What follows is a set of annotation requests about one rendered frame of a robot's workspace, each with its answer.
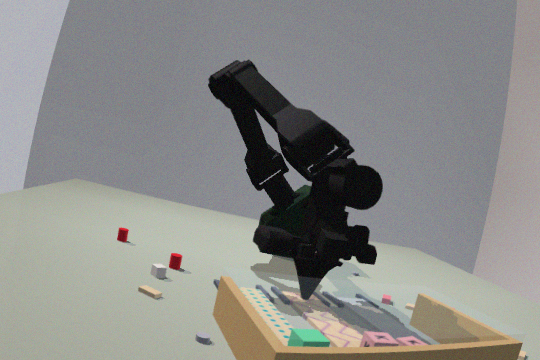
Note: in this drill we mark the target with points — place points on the white cube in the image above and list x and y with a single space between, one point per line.
158 271

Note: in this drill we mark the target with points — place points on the wooden open-top tray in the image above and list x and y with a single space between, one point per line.
266 316

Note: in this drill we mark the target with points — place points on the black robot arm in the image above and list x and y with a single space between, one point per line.
305 139

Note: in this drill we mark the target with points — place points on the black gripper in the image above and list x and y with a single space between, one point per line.
307 262

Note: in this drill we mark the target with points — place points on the red cylinder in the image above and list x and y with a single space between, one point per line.
122 235
175 261

